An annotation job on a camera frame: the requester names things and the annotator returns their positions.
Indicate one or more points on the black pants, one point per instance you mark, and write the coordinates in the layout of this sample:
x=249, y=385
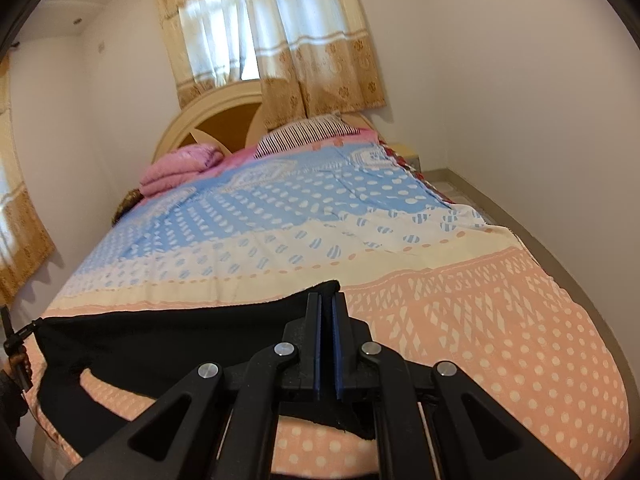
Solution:
x=147, y=352

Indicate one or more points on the beige side window curtain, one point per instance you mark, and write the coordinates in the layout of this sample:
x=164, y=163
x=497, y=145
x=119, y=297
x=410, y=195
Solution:
x=25, y=242

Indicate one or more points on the striped pillow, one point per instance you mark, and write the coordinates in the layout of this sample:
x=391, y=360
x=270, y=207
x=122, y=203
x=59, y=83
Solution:
x=303, y=132

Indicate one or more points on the folded pink blanket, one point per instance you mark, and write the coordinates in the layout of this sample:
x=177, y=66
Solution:
x=178, y=167

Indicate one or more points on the brown furry object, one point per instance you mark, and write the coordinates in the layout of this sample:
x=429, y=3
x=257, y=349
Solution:
x=131, y=199

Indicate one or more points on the beige floral window curtain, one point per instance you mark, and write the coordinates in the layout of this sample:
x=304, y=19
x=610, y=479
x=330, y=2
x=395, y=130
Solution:
x=310, y=57

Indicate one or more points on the cream wooden headboard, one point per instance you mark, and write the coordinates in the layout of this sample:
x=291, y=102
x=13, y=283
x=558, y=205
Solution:
x=230, y=117

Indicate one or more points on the polka dot bedspread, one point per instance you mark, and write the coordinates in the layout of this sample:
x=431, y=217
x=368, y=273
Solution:
x=433, y=280

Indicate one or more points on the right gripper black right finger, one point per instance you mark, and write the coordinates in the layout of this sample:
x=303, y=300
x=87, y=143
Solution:
x=433, y=422

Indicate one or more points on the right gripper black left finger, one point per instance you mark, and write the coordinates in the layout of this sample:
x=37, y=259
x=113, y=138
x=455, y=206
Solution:
x=209, y=426

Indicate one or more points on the yellow bedside table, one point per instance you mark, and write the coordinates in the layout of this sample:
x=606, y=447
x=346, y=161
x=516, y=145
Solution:
x=408, y=155

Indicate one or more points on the person's left hand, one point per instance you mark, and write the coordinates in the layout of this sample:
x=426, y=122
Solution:
x=13, y=405

